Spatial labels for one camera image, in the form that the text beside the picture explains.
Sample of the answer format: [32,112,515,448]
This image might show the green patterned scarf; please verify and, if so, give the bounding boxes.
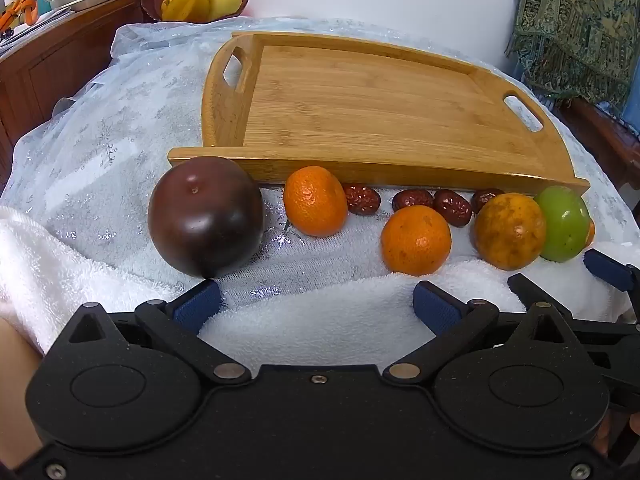
[505,0,640,122]

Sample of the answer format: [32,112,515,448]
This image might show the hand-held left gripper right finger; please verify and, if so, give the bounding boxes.
[382,281,596,386]

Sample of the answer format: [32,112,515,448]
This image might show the yellow starfruit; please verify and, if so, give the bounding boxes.
[161,0,211,22]

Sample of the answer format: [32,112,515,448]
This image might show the white towel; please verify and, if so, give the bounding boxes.
[0,205,628,357]

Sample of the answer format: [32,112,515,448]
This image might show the dark purple round fruit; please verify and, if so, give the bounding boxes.
[147,156,265,280]

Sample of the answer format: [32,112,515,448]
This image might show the dark wooden furniture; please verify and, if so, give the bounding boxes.
[564,97,640,192]

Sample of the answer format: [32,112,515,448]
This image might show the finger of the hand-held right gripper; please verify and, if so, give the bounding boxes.
[507,272,640,361]
[582,249,640,322]

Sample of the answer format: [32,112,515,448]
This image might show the red date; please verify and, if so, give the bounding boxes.
[432,189,474,229]
[343,184,382,217]
[391,189,435,213]
[470,188,506,215]

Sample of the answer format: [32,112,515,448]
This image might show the large yellow-brown orange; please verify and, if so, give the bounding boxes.
[474,193,548,271]

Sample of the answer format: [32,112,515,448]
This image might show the wooden cabinet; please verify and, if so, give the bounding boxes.
[0,0,152,183]

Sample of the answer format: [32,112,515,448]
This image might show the small mandarin orange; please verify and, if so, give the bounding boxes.
[283,165,349,239]
[380,205,453,277]

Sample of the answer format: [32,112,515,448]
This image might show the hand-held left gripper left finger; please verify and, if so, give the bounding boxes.
[47,279,253,387]

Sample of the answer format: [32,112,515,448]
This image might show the stack of papers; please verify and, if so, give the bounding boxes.
[0,9,72,57]

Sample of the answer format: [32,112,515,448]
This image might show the sheer snowflake cloth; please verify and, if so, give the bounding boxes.
[0,16,632,293]

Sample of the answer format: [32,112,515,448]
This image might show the yellow mango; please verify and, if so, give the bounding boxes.
[206,0,246,21]

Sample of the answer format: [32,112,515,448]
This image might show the green apple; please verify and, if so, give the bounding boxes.
[533,185,593,263]

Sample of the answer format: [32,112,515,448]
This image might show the wooden bamboo tray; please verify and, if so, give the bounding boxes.
[167,31,591,197]

